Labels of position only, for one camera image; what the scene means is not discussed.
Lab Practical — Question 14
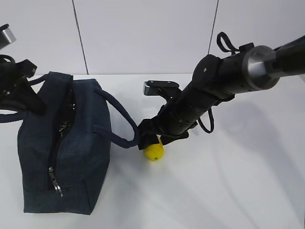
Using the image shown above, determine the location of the dark blue fabric lunch bag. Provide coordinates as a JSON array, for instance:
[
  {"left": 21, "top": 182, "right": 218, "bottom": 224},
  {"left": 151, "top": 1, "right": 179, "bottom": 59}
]
[{"left": 0, "top": 72, "right": 139, "bottom": 215}]

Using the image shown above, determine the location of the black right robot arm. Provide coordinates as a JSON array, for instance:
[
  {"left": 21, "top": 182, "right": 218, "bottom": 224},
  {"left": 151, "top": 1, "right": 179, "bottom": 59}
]
[{"left": 138, "top": 32, "right": 305, "bottom": 150}]

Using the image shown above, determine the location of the yellow lemon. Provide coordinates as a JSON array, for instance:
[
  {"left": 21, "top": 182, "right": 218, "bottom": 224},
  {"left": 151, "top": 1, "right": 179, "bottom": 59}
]
[{"left": 143, "top": 137, "right": 164, "bottom": 161}]

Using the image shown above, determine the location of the silver zipper pull ring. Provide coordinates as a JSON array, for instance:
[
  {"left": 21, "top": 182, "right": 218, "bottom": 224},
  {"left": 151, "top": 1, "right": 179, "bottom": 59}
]
[{"left": 49, "top": 167, "right": 64, "bottom": 198}]

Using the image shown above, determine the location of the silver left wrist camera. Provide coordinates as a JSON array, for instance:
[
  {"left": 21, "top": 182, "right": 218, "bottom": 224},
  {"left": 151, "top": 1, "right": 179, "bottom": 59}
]
[{"left": 0, "top": 24, "right": 16, "bottom": 49}]

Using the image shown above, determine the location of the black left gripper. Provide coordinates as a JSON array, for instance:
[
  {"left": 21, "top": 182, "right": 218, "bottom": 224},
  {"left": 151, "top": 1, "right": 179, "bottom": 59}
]
[{"left": 0, "top": 59, "right": 47, "bottom": 115}]

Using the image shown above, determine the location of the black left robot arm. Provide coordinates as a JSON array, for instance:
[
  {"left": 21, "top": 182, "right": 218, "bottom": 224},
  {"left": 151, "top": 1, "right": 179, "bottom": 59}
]
[{"left": 0, "top": 54, "right": 46, "bottom": 115}]

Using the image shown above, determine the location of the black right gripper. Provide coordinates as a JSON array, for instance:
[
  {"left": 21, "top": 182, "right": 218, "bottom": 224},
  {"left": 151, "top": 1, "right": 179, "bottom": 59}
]
[{"left": 138, "top": 116, "right": 189, "bottom": 150}]

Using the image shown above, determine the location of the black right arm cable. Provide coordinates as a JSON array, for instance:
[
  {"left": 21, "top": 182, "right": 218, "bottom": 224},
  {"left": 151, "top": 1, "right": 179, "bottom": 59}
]
[{"left": 197, "top": 104, "right": 215, "bottom": 134}]

